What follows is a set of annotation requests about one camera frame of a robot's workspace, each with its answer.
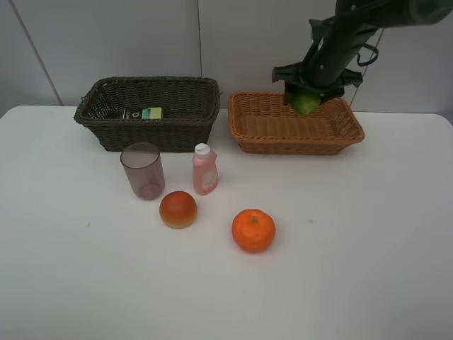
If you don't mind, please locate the light orange wicker basket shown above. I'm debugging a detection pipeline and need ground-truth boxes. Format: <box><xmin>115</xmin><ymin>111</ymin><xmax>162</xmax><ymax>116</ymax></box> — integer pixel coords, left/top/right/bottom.
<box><xmin>228</xmin><ymin>91</ymin><xmax>365</xmax><ymax>155</ymax></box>

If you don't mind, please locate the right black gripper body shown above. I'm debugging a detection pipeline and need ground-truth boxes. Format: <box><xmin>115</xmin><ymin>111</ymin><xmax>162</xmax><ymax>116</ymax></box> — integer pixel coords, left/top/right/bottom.
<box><xmin>272</xmin><ymin>62</ymin><xmax>363</xmax><ymax>93</ymax></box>

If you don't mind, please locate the pink dish soap bottle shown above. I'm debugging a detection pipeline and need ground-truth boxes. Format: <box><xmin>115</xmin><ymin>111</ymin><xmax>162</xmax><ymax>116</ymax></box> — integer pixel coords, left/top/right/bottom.
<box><xmin>193</xmin><ymin>143</ymin><xmax>219</xmax><ymax>196</ymax></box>

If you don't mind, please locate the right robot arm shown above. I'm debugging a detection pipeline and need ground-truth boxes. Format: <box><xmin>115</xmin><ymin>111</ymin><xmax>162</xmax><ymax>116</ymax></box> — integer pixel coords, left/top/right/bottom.
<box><xmin>272</xmin><ymin>0</ymin><xmax>452</xmax><ymax>104</ymax></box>

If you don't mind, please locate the red orange round bun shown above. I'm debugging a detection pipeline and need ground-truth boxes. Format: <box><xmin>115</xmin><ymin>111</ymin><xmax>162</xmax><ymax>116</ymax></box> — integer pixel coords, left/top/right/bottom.
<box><xmin>159</xmin><ymin>191</ymin><xmax>197</xmax><ymax>230</ymax></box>

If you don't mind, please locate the green lime fruit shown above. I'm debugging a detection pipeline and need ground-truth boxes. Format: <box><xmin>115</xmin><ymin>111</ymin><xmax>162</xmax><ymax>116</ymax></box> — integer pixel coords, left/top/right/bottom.
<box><xmin>289</xmin><ymin>92</ymin><xmax>321</xmax><ymax>115</ymax></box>

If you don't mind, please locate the dark brown wicker basket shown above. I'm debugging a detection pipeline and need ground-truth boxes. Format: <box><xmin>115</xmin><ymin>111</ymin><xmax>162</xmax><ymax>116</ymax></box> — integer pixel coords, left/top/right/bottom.
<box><xmin>74</xmin><ymin>76</ymin><xmax>220</xmax><ymax>152</ymax></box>

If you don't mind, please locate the translucent purple plastic cup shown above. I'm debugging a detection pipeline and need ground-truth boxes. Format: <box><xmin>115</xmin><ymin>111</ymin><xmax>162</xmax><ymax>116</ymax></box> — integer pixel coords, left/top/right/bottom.
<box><xmin>120</xmin><ymin>142</ymin><xmax>165</xmax><ymax>200</ymax></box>

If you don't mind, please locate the orange tangerine fruit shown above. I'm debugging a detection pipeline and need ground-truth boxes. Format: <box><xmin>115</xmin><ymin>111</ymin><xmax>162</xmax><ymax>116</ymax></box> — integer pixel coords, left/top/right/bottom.
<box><xmin>231</xmin><ymin>209</ymin><xmax>276</xmax><ymax>254</ymax></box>

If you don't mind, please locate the dark green pump bottle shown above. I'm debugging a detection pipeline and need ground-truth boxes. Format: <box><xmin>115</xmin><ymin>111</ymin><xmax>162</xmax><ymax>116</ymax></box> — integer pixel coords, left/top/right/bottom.
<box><xmin>120</xmin><ymin>107</ymin><xmax>163</xmax><ymax>120</ymax></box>

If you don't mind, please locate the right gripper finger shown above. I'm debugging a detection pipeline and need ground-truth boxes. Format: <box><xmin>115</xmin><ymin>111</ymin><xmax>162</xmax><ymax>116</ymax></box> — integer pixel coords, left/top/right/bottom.
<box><xmin>283</xmin><ymin>84</ymin><xmax>301</xmax><ymax>105</ymax></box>
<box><xmin>320</xmin><ymin>84</ymin><xmax>345</xmax><ymax>104</ymax></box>

